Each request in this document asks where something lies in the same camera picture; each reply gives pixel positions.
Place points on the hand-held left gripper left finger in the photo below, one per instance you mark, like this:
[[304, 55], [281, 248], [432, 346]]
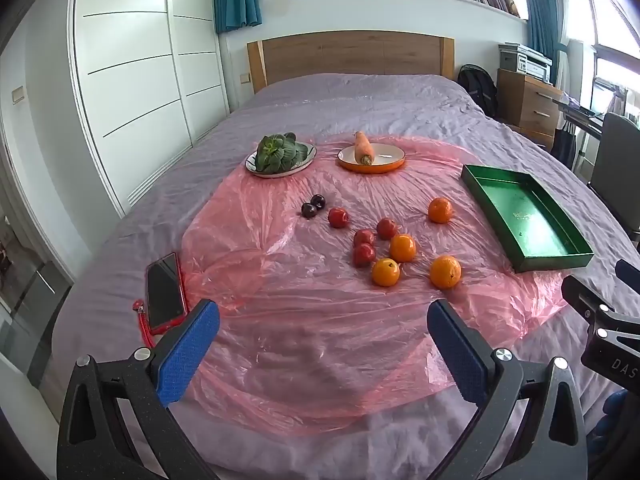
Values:
[[187, 355]]

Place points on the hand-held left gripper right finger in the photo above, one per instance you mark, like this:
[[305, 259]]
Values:
[[460, 355]]

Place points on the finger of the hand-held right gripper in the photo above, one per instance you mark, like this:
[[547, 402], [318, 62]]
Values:
[[630, 271], [587, 300]]

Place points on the orange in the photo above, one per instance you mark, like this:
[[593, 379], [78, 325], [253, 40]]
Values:
[[402, 248], [445, 272], [385, 272], [440, 210]]

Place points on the green tray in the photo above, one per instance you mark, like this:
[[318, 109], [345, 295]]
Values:
[[525, 215]]

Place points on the red plum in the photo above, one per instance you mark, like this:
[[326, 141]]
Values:
[[386, 228], [338, 217], [364, 255], [364, 236]]

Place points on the dark purple plum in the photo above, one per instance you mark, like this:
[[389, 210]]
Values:
[[318, 202], [309, 210]]

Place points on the person's right hand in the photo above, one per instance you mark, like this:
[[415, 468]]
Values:
[[617, 420]]

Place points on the phone in red case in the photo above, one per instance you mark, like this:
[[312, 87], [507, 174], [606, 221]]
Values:
[[162, 292]]

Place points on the grey office chair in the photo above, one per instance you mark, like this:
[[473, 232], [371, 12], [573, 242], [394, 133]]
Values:
[[617, 160]]

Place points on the pink plastic sheet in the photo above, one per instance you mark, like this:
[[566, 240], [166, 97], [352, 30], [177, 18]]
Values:
[[300, 310]]

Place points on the black hanging bag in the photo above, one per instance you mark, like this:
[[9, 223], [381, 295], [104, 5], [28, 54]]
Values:
[[565, 147]]

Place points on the desk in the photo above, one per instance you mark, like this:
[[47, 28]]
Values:
[[582, 112]]

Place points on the wooden dresser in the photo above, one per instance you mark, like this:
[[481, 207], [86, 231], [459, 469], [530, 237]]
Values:
[[525, 105]]

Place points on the orange rimmed plate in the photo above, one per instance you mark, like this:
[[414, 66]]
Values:
[[387, 152]]

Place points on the green bok choy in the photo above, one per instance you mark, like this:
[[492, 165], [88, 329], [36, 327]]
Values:
[[277, 152]]

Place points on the orange carrot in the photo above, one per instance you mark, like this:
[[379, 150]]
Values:
[[362, 147]]

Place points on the white plate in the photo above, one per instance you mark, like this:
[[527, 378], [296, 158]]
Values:
[[309, 156]]

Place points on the grey printer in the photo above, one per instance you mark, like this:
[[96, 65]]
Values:
[[525, 62]]

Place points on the black backpack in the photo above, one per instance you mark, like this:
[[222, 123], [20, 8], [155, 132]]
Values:
[[477, 90]]

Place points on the window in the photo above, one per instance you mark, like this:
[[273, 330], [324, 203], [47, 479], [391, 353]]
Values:
[[610, 35]]

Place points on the white wardrobe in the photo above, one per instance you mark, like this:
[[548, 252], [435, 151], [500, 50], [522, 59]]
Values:
[[130, 85]]

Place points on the wooden headboard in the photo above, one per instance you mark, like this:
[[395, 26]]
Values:
[[350, 55]]

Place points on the wall switch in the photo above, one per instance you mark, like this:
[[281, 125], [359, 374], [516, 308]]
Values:
[[17, 95]]

